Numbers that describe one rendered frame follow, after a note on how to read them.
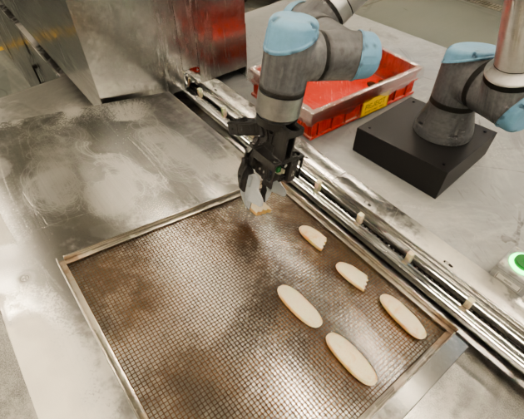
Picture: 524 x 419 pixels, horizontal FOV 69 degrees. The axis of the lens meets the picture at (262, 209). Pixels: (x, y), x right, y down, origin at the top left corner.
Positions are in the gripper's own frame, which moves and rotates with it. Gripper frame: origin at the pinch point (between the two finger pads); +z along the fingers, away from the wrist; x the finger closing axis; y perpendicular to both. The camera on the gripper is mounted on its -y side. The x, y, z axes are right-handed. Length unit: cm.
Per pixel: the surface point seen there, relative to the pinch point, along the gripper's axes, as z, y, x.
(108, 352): 5.1, 12.6, -36.3
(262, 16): 0, -102, 84
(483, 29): 33, -116, 372
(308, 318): 4.5, 25.5, -7.6
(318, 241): 4.5, 13.5, 6.6
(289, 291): 4.4, 19.5, -6.8
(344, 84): 2, -35, 69
